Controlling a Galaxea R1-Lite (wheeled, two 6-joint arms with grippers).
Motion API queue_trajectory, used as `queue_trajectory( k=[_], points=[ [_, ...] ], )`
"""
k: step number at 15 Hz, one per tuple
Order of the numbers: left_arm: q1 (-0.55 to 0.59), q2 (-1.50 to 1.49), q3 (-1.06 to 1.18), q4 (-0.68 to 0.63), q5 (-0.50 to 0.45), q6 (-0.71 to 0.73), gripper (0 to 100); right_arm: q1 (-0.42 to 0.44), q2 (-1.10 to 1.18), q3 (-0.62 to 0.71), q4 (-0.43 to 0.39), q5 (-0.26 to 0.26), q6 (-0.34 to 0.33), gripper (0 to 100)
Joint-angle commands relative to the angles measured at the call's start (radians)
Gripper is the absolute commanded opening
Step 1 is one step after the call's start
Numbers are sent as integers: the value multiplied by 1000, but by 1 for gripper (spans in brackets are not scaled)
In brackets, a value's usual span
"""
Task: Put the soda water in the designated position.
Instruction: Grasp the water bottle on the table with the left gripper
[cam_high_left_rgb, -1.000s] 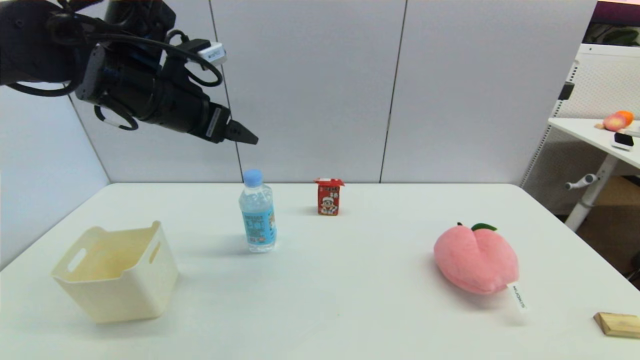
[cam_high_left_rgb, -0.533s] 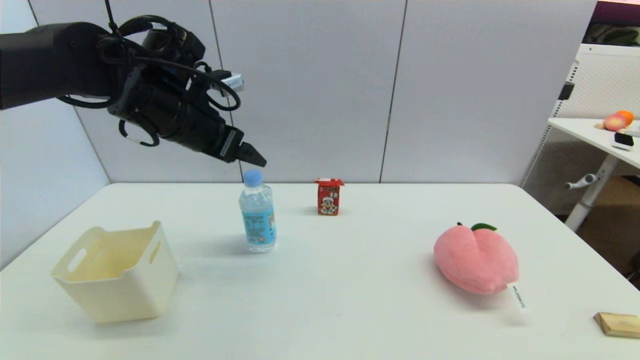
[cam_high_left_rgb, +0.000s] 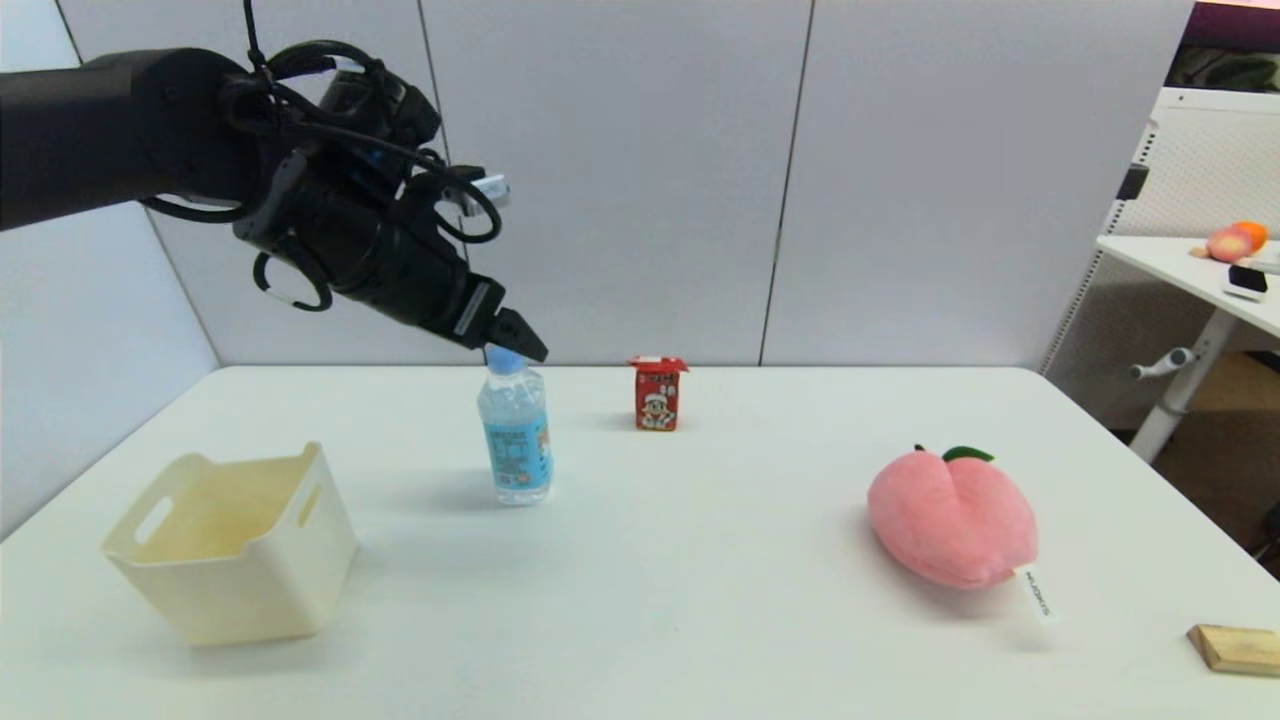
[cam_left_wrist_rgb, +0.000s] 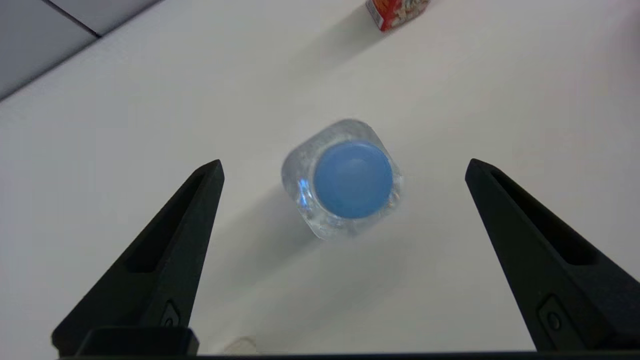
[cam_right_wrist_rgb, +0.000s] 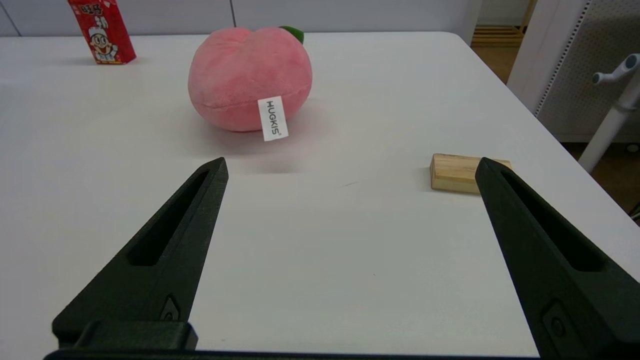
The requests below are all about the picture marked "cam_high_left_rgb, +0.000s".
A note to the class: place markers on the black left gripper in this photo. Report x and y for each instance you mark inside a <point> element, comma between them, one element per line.
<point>390,260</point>

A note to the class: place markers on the clear soda water bottle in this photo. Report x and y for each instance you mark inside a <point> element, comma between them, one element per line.
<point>516,440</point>

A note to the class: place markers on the red milk carton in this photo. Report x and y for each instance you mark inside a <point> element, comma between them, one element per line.
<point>658,398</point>

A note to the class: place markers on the cream plastic basket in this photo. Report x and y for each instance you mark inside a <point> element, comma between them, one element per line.
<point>245,580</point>

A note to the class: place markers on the pink peach plush toy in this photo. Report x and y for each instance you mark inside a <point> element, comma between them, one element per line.
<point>945,520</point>

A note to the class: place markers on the white side table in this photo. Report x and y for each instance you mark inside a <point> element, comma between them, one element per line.
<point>1165,262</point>

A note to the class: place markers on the white pegboard panel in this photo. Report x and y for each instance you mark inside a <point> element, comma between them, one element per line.
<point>1200,170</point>

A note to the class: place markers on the small peach plush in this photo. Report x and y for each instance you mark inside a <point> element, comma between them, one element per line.
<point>1232,243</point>

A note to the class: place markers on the black and white device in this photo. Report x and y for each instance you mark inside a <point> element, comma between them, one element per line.
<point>1245,281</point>

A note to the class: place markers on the small wooden block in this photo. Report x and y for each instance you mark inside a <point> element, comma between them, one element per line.
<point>1238,648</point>

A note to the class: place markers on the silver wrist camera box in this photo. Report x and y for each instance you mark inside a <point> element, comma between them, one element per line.
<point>490,188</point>

